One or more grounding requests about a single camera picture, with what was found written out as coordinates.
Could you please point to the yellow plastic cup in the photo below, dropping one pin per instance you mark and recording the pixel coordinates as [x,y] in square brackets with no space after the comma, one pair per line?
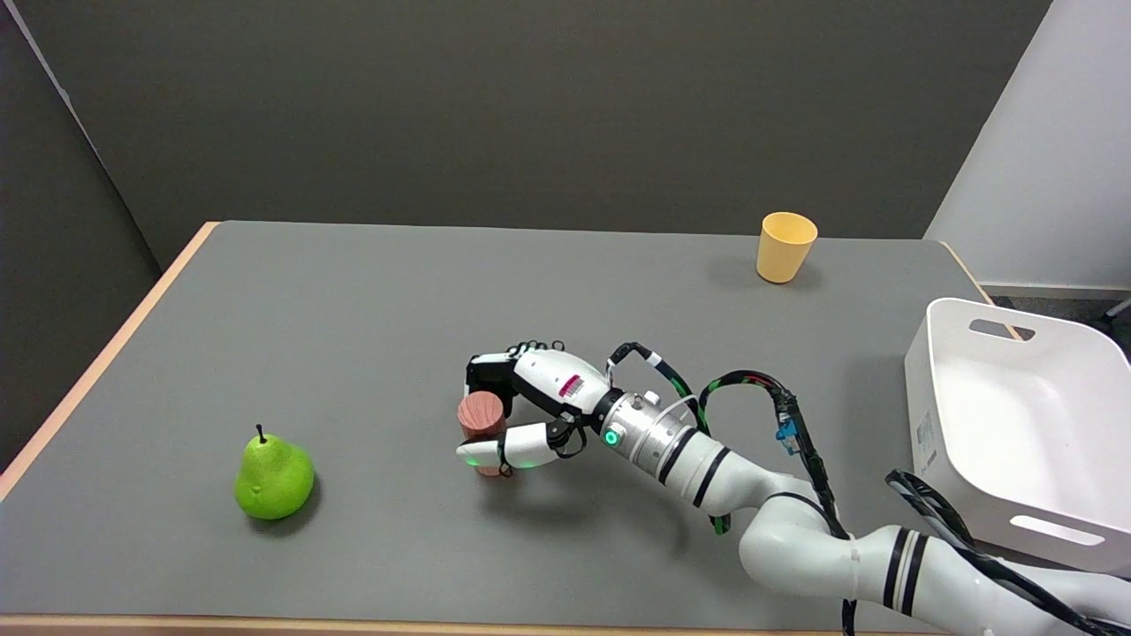
[785,246]

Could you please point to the wooden cylinder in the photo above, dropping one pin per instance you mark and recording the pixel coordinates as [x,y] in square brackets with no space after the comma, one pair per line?
[481,422]

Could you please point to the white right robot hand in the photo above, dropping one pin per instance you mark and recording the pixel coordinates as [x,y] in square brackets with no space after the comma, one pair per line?
[539,402]

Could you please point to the white plastic bin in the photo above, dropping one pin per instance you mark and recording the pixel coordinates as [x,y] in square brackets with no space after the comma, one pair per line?
[1016,433]

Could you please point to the green pear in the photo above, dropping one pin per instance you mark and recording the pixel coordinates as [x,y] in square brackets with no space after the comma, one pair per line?
[273,475]

